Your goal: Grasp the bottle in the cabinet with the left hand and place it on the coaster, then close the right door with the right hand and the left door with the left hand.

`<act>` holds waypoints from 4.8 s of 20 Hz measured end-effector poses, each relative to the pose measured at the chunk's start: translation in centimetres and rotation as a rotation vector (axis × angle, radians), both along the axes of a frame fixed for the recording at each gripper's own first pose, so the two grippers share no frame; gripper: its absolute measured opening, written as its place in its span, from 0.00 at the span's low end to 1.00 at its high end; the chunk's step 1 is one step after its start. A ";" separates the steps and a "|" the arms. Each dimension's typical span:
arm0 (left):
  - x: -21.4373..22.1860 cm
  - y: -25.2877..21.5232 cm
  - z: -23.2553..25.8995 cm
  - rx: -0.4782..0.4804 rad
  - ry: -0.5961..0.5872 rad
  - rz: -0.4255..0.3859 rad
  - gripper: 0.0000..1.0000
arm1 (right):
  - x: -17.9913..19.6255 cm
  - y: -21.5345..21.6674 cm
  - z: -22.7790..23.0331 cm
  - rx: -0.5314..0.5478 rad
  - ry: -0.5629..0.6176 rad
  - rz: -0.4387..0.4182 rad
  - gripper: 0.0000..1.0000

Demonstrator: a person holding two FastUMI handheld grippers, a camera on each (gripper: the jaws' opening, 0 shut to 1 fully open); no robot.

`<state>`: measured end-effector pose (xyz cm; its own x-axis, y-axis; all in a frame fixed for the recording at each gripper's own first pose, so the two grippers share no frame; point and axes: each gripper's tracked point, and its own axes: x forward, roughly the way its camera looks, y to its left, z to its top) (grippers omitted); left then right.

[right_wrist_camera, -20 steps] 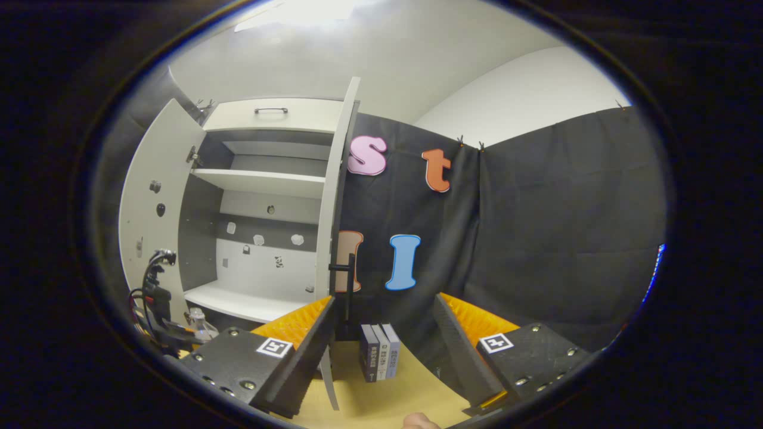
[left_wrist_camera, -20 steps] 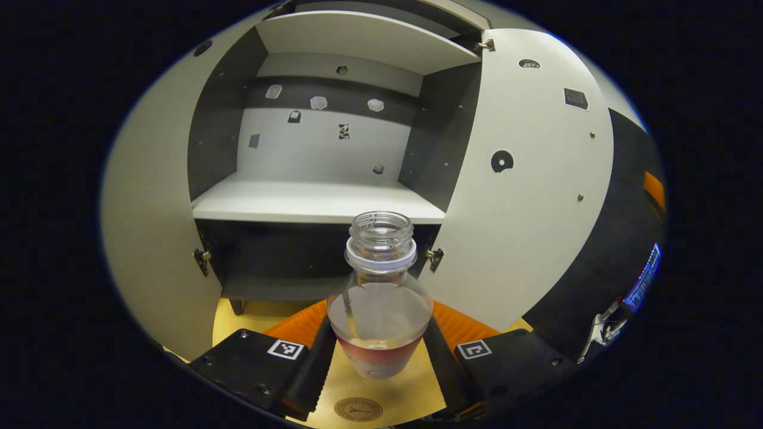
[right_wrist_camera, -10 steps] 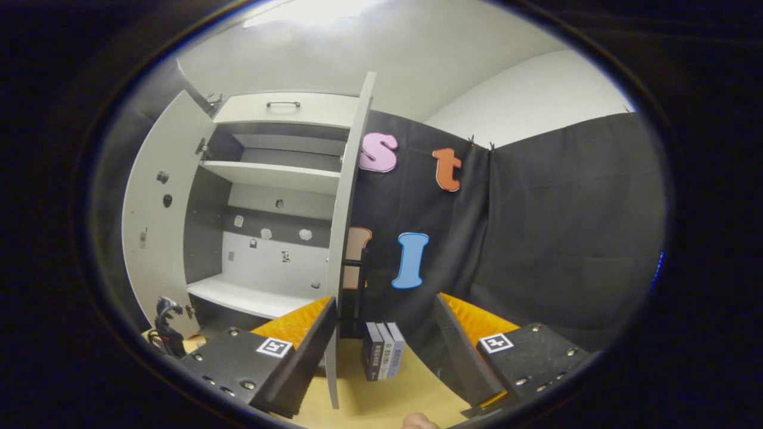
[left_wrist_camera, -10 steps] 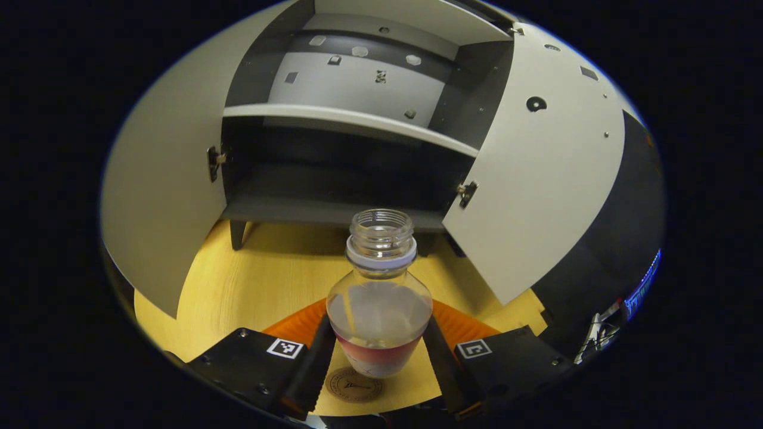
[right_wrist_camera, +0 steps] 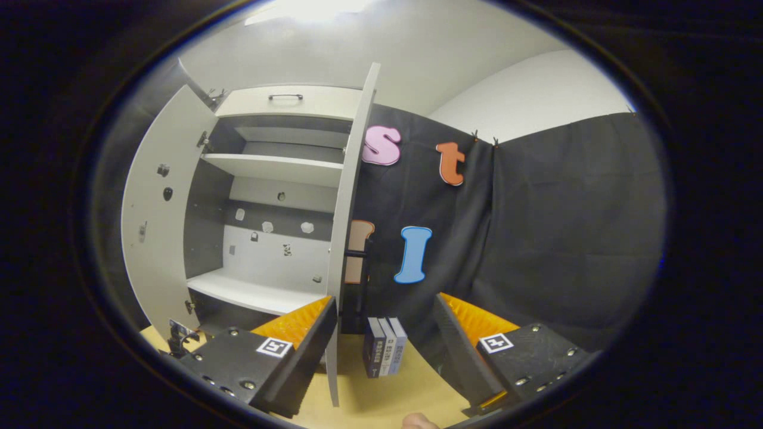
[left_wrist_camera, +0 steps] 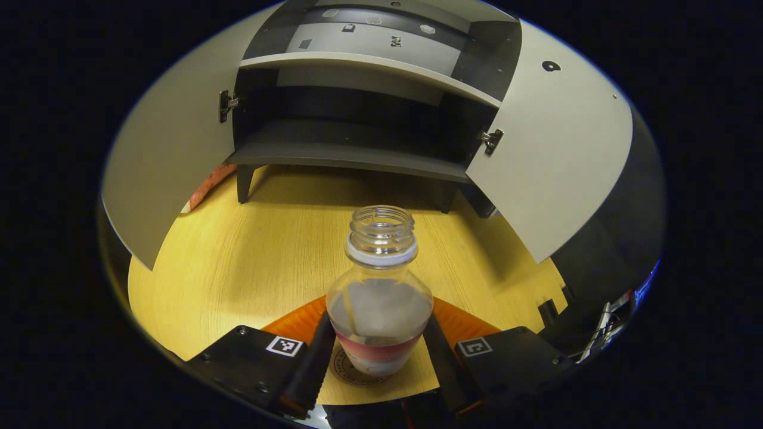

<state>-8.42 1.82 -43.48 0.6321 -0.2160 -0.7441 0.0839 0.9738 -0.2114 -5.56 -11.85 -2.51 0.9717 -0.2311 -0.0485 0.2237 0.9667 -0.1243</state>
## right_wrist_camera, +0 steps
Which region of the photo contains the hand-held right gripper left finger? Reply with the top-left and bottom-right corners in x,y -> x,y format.
179,296 -> 338,418

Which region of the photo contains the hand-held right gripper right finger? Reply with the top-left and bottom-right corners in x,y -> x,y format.
433,292 -> 597,416

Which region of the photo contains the white cabinet door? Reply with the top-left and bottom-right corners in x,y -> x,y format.
325,63 -> 382,409
121,83 -> 218,341

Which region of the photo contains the white and grey cabinet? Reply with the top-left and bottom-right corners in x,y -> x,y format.
182,83 -> 365,334

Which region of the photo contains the white cabinet shelf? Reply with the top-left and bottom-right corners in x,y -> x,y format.
201,153 -> 345,188

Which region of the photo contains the white cabinet drawer front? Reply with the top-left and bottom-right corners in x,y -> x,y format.
215,85 -> 364,122

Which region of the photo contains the light blue book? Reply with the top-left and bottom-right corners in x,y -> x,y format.
387,317 -> 408,375

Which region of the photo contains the grey book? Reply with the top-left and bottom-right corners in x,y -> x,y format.
378,319 -> 399,376

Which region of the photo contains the black metal clamp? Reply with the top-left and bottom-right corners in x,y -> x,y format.
167,320 -> 201,359

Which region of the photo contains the ceiling light panel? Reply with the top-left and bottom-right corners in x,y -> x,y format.
244,0 -> 382,26

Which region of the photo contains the black door handle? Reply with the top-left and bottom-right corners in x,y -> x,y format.
345,235 -> 375,334

